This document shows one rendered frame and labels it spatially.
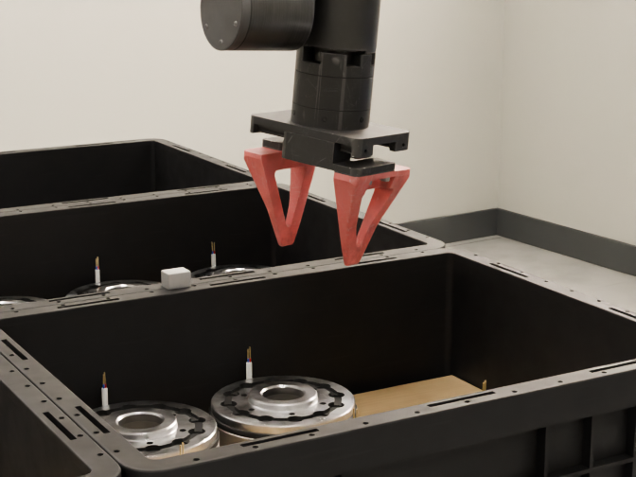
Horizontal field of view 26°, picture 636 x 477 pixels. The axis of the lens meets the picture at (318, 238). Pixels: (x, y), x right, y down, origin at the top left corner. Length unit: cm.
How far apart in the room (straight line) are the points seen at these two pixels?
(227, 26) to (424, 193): 397
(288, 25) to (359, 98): 8
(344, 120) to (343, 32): 6
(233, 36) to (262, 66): 350
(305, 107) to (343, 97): 3
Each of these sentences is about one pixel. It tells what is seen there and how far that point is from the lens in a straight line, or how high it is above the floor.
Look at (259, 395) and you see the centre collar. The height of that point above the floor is 87.
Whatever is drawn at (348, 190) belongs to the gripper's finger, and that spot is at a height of 100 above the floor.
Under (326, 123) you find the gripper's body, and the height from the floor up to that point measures 105.
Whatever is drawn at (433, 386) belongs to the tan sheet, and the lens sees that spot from 109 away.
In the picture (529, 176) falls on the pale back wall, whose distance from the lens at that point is 496.
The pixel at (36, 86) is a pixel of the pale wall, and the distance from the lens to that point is 408.
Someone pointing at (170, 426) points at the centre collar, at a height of 87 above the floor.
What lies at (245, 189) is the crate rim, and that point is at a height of 93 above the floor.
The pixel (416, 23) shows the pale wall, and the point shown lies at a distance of 476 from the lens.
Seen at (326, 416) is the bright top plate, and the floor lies 86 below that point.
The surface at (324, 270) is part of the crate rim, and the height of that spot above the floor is 93.
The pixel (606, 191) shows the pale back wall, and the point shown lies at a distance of 469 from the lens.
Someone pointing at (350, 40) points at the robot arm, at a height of 111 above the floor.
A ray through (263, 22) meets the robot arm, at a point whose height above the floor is 112.
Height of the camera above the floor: 120
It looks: 14 degrees down
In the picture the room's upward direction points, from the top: straight up
